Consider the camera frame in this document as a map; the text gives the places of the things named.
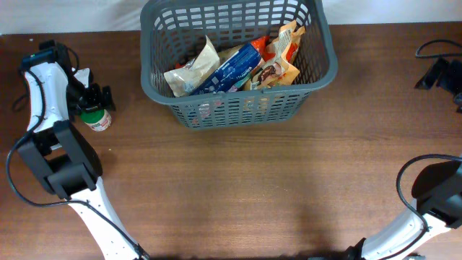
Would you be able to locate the green lid Knorr jar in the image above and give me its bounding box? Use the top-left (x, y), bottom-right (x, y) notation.
top-left (80, 109), bottom-right (112, 131)

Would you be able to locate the beige powder plastic bag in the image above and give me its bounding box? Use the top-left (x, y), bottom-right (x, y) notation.
top-left (163, 37), bottom-right (220, 98)

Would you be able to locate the blue white cracker box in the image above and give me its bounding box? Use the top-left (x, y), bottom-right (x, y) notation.
top-left (191, 43), bottom-right (261, 95)

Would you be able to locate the orange brown snack pouch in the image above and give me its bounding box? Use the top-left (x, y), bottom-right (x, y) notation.
top-left (243, 20), bottom-right (305, 90)

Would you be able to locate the orange red pasta packet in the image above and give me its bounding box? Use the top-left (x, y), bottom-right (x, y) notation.
top-left (175, 35), bottom-right (269, 69)

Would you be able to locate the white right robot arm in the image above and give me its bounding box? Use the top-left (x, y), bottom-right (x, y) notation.
top-left (341, 154), bottom-right (461, 260)

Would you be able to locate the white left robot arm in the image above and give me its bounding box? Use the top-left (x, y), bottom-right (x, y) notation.
top-left (12, 40), bottom-right (149, 259)

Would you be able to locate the grey plastic lattice basket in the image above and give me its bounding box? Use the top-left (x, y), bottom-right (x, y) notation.
top-left (140, 0), bottom-right (338, 129)

